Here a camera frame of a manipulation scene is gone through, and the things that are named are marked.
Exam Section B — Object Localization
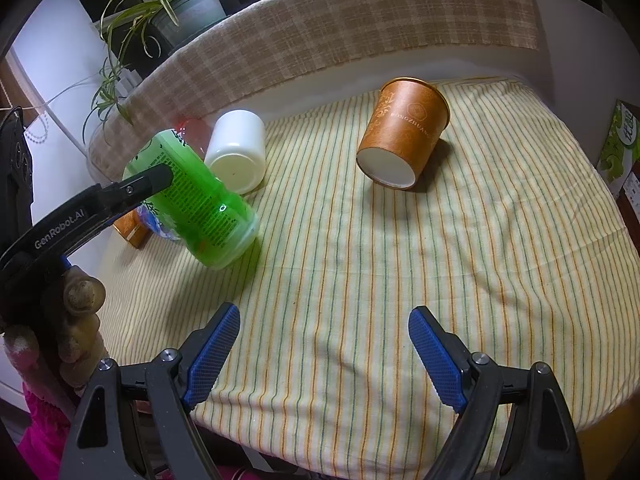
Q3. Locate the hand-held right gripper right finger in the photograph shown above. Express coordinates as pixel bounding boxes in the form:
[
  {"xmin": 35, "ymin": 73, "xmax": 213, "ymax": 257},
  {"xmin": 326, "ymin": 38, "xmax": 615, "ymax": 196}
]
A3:
[{"xmin": 407, "ymin": 306, "xmax": 586, "ymax": 480}]

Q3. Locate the green plastic bottle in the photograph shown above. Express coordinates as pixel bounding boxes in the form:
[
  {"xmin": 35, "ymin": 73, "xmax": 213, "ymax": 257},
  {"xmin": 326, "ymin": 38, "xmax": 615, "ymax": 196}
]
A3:
[{"xmin": 122, "ymin": 129, "xmax": 260, "ymax": 271}]

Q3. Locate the blue patterned item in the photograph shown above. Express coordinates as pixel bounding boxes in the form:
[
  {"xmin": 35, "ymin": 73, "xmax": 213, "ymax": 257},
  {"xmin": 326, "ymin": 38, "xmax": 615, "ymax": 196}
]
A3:
[{"xmin": 137, "ymin": 204, "xmax": 183, "ymax": 241}]

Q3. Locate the beige plaid cloth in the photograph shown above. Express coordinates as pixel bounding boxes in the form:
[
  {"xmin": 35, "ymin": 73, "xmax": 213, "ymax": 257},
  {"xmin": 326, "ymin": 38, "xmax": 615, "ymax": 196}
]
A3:
[{"xmin": 87, "ymin": 0, "xmax": 538, "ymax": 181}]

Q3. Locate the orange box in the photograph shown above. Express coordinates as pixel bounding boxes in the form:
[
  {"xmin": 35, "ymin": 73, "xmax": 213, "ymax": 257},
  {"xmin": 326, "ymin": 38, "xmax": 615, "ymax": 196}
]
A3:
[{"xmin": 112, "ymin": 207, "xmax": 153, "ymax": 250}]

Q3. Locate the green printed box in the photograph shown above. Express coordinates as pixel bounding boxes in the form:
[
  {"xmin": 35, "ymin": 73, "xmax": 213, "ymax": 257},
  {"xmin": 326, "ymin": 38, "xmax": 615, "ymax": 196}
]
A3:
[{"xmin": 595, "ymin": 100, "xmax": 640, "ymax": 198}]

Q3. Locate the white bead cord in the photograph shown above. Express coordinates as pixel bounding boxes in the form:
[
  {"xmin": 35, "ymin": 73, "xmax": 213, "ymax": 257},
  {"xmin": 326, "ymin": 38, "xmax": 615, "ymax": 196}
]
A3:
[{"xmin": 0, "ymin": 104, "xmax": 56, "ymax": 142}]

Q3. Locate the white cup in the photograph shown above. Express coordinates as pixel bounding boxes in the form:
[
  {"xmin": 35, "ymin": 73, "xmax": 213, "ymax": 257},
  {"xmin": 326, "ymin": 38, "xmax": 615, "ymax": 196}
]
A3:
[{"xmin": 204, "ymin": 110, "xmax": 267, "ymax": 195}]

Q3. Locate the person's left hand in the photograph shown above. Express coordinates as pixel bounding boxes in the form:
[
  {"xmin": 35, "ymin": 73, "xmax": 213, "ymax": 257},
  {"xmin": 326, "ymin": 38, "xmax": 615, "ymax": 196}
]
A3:
[{"xmin": 0, "ymin": 265, "xmax": 107, "ymax": 411}]

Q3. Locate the potted spider plant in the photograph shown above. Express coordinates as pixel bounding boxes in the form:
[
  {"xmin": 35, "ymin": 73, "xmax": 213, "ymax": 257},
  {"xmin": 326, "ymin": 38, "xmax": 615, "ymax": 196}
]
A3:
[{"xmin": 82, "ymin": 0, "xmax": 251, "ymax": 146}]

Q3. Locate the brown paper cup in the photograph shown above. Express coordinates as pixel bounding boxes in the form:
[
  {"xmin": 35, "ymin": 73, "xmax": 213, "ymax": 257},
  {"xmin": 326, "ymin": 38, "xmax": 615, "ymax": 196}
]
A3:
[{"xmin": 356, "ymin": 77, "xmax": 452, "ymax": 191}]

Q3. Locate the red translucent cup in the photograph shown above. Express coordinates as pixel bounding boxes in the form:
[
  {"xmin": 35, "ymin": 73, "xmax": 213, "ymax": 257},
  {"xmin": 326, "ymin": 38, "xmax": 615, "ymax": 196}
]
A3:
[{"xmin": 175, "ymin": 117, "xmax": 216, "ymax": 158}]

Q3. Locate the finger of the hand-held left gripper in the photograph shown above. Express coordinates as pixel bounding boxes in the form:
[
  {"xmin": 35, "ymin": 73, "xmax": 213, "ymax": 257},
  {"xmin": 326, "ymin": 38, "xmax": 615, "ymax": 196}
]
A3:
[{"xmin": 95, "ymin": 165, "xmax": 175, "ymax": 222}]

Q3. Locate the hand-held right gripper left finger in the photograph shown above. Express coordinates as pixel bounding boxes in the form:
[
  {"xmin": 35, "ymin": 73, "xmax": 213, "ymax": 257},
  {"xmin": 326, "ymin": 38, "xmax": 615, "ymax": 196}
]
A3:
[{"xmin": 60, "ymin": 302, "xmax": 241, "ymax": 480}]

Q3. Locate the striped yellow cloth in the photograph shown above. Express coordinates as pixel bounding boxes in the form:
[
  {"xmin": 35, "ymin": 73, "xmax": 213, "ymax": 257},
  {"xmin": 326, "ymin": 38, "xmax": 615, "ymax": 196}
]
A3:
[{"xmin": 92, "ymin": 76, "xmax": 636, "ymax": 471}]

